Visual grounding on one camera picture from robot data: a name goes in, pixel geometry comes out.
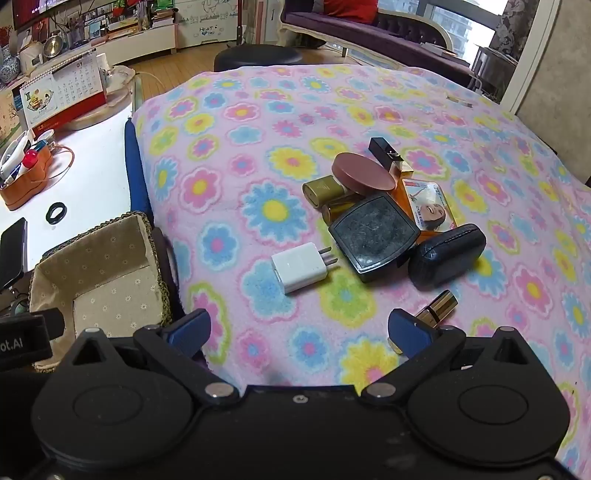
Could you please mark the shiny gold lipstick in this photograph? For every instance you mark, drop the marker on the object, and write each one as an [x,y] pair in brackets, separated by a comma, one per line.
[438,307]

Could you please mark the red cushion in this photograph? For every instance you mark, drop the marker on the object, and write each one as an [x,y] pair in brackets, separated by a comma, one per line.
[351,10]

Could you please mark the black smartphone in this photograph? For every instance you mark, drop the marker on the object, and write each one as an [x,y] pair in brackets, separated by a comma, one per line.
[14,251]

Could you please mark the white charger plug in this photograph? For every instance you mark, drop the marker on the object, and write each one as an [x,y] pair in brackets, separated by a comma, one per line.
[300,267]

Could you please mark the metal bowl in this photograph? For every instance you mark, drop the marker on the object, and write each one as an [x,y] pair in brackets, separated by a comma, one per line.
[54,46]

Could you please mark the black round stool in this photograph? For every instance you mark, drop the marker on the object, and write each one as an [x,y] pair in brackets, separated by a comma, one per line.
[256,57]

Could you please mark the orange leather tray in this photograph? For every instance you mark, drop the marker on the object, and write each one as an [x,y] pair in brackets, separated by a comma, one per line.
[27,182]

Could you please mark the patterned curtain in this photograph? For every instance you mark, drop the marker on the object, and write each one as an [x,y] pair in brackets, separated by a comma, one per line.
[521,23]

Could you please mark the white low cabinet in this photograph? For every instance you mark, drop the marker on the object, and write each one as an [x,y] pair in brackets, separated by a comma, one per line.
[138,41]

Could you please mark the brown gold lipstick tube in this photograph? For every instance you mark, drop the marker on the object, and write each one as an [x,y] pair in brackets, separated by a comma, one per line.
[339,208]

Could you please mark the small side table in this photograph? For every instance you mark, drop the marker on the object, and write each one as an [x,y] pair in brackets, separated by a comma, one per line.
[491,69]

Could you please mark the black lipstick box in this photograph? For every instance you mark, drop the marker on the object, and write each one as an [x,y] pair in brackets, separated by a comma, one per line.
[385,150]

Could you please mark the blue foam pad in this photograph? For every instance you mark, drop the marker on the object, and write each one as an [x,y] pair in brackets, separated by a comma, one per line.
[134,170]

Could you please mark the dark blue quilted case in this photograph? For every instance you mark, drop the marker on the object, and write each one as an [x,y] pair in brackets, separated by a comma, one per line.
[443,258]

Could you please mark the round brown compact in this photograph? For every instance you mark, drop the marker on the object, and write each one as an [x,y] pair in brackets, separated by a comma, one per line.
[360,173]

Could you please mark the beige fabric basket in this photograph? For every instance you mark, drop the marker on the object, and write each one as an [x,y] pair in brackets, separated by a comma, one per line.
[111,277]

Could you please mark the purple sofa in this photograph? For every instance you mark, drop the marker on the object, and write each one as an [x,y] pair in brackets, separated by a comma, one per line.
[392,39]

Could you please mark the desk calendar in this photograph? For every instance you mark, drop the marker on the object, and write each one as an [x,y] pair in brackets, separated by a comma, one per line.
[64,92]

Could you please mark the pink floral blanket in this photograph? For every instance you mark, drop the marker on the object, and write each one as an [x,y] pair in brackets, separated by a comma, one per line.
[277,138]

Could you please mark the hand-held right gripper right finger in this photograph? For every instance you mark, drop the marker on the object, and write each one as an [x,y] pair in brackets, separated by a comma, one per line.
[404,330]

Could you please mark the round wooden tray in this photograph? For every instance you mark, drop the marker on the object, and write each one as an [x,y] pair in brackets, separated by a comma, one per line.
[117,92]

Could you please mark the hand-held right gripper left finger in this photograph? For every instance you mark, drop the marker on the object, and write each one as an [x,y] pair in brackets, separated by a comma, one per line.
[189,330]

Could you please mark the small white stick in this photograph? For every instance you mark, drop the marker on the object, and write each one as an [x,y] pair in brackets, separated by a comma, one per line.
[459,101]

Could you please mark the red round cap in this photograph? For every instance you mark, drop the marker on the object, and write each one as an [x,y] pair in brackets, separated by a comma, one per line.
[30,158]

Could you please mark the blue and white vase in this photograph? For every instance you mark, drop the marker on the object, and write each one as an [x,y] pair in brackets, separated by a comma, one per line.
[8,67]

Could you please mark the whiteboard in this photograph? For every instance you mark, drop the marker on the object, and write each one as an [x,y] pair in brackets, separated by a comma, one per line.
[207,23]

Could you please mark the black square compact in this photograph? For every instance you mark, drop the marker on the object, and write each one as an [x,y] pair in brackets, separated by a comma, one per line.
[374,235]

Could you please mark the orange box with face picture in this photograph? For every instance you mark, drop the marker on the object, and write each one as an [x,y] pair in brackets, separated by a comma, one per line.
[427,203]

